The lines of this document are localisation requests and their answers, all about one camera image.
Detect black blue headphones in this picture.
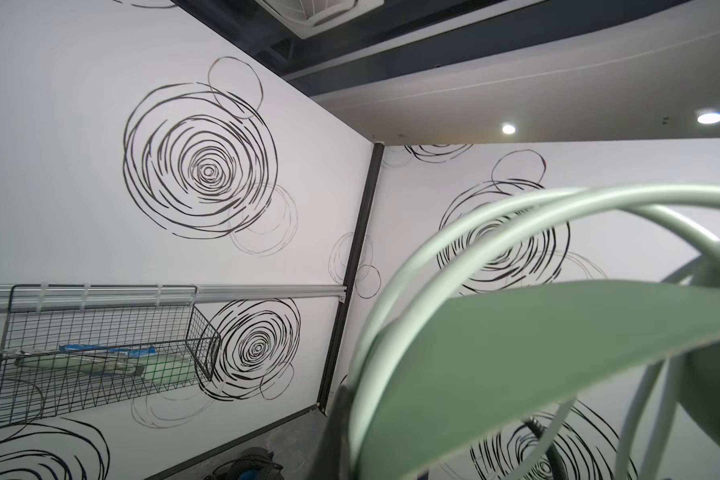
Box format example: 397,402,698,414
205,447,284,480

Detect black wire basket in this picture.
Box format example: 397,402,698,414
0,284,221,428

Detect mint green headphones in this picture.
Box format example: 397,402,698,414
337,184,720,479

